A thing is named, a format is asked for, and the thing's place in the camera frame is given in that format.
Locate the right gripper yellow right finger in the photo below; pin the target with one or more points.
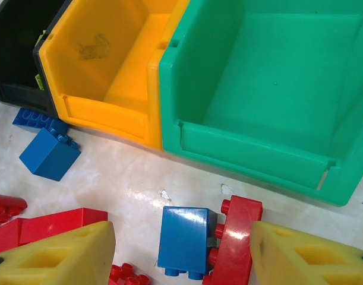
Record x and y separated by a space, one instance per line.
312 261

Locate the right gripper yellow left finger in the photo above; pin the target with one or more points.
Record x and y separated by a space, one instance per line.
50 261

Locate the long lime green lego brick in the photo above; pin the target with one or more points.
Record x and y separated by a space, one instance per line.
41 38

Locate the red lego brick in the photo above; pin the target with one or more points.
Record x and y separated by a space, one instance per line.
50 225
124 274
9 203
237 231

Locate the dark blue long lego brick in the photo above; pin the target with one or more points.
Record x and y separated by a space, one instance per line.
26 118

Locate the yellow plastic bin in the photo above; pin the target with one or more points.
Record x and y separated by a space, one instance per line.
89 115

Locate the green plastic bin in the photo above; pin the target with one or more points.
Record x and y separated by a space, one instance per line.
258 89

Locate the black plastic bin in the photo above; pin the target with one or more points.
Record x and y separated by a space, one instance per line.
15 44

